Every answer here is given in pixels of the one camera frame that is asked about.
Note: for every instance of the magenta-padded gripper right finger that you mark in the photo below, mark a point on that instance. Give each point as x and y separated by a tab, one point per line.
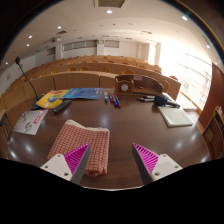
163	166

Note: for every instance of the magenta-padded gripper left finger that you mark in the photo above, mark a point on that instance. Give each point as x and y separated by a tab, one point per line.
58	166

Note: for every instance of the red white checkered towel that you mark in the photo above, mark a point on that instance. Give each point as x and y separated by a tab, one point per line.
83	136

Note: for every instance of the white writing pad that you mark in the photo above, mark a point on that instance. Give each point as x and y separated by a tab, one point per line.
175	116

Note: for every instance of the white magazine with red print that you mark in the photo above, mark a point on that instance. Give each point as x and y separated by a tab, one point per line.
31	121

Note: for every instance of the black remote control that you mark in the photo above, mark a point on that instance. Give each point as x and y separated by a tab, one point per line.
61	106

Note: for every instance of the wooden side cabinet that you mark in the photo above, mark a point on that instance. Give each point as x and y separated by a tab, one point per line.
215	130

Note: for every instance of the black gooseneck desk microphone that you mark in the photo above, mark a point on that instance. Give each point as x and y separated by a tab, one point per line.
36	106

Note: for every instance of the black desk device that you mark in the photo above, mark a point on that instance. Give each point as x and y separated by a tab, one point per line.
160	100

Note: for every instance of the black metal chair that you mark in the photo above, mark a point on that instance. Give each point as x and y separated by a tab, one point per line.
5	125

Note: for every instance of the yellow booklet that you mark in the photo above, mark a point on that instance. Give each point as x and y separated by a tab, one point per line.
50	99

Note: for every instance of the black pens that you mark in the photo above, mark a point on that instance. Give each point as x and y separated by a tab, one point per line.
145	98

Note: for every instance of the blue booklet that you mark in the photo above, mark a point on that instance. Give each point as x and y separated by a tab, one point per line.
83	93

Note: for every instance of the blue marker pen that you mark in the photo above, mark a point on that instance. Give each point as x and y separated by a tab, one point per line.
106	97

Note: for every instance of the wooden desk organizer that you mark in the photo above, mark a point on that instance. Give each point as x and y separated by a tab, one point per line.
124	87

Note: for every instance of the wooden auditorium seat rows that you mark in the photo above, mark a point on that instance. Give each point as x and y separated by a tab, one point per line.
76	80

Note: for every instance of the round ceiling lights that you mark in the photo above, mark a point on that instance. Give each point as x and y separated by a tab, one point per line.
109	11

